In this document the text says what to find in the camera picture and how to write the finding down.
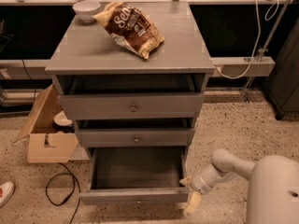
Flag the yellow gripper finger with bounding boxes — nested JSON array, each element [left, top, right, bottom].
[[184, 191, 202, 215], [179, 176, 192, 188]]

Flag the grey bottom drawer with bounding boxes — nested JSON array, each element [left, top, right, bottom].
[[79, 147, 189, 204]]

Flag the grey drawer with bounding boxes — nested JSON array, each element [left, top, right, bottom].
[[76, 118, 194, 147], [58, 92, 204, 120], [79, 147, 189, 204]]

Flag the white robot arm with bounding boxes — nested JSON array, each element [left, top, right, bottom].
[[180, 149, 299, 224]]

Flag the grey top drawer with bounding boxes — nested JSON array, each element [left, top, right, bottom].
[[58, 92, 204, 120]]

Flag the grey drawer cabinet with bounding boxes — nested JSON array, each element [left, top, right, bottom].
[[46, 2, 213, 151]]

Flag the grey middle drawer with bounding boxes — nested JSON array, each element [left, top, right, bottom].
[[76, 118, 194, 147]]

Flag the dark grey side cabinet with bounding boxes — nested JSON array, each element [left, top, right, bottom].
[[264, 18, 299, 119]]

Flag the white bowl in box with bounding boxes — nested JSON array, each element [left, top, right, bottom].
[[54, 111, 72, 127]]

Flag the open cardboard box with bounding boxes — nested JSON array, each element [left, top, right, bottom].
[[16, 85, 78, 163]]

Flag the metal diagonal pole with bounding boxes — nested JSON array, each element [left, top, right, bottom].
[[241, 0, 293, 104]]

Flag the brown yellow snack bag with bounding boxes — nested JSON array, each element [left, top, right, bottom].
[[93, 1, 164, 59]]

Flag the white red shoe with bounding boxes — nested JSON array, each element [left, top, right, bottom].
[[0, 181, 15, 207]]

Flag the white ceramic bowl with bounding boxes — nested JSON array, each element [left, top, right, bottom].
[[73, 0, 101, 23]]

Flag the black floor cable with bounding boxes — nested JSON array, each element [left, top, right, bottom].
[[45, 162, 81, 224]]

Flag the white hanging cable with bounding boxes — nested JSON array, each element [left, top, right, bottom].
[[214, 0, 280, 80]]

